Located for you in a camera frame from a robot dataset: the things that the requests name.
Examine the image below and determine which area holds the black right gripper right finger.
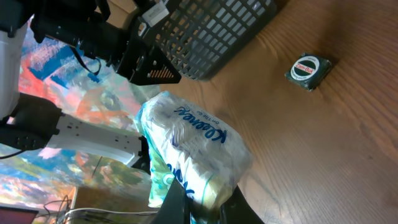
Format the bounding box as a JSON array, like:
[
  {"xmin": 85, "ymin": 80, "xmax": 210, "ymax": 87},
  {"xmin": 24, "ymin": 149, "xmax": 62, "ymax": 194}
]
[{"xmin": 220, "ymin": 186, "xmax": 264, "ymax": 224}]

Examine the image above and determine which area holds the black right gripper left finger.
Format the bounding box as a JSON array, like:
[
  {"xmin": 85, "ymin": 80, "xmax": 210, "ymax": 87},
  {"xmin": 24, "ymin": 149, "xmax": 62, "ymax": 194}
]
[{"xmin": 150, "ymin": 179, "xmax": 190, "ymax": 224}]

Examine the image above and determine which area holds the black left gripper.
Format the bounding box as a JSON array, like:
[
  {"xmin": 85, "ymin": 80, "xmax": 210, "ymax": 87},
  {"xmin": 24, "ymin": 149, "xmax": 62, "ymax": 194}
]
[{"xmin": 105, "ymin": 18, "xmax": 182, "ymax": 86}]

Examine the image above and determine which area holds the teal tissue pack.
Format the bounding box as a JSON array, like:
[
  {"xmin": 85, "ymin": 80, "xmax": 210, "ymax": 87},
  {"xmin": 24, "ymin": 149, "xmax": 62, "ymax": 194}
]
[{"xmin": 134, "ymin": 91, "xmax": 252, "ymax": 223}]

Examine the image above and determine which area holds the dark green round-label box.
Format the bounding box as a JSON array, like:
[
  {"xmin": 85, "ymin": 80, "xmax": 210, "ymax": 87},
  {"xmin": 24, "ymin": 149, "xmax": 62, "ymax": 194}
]
[{"xmin": 285, "ymin": 53, "xmax": 333, "ymax": 91}]

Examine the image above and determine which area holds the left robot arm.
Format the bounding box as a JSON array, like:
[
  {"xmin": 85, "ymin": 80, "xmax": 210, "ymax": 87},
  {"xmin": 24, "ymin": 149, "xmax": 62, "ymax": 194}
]
[{"xmin": 1, "ymin": 0, "xmax": 181, "ymax": 172}]

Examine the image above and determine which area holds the grey plastic mesh basket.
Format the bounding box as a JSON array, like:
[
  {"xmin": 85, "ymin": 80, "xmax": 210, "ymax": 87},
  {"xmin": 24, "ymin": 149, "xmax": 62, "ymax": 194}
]
[{"xmin": 144, "ymin": 0, "xmax": 277, "ymax": 80}]

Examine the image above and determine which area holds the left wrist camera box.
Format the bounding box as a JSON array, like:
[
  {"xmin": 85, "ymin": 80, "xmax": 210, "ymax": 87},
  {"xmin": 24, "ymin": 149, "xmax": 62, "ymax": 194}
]
[{"xmin": 142, "ymin": 1, "xmax": 169, "ymax": 27}]

